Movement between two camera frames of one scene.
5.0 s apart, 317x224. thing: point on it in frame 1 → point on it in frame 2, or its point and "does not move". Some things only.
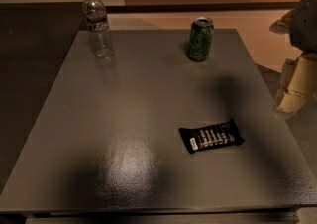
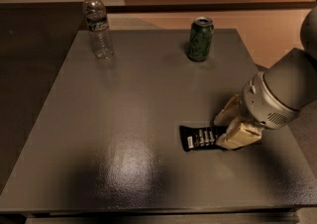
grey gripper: (306, 25) → (262, 104)
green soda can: (200, 39) does not move
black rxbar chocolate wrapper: (221, 134) does not move
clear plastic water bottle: (95, 12) does not move
